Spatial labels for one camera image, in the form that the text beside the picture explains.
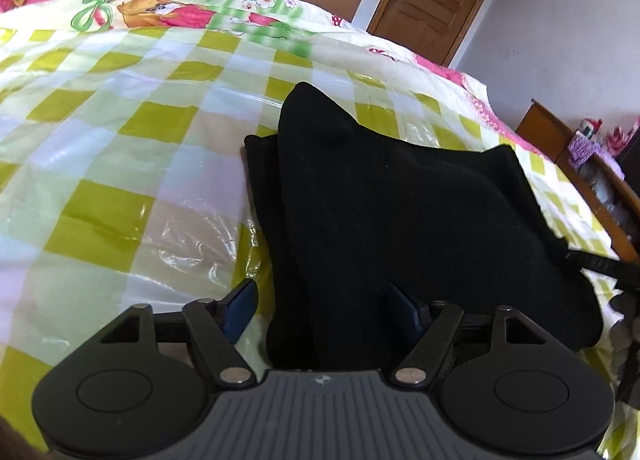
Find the checkered floral bed quilt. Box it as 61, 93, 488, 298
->
1, 0, 639, 459

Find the black knit sweater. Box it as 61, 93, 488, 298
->
245, 82, 603, 371

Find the purple item on cabinet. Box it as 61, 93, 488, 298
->
567, 131, 601, 168

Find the wooden side cabinet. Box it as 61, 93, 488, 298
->
516, 100, 639, 261

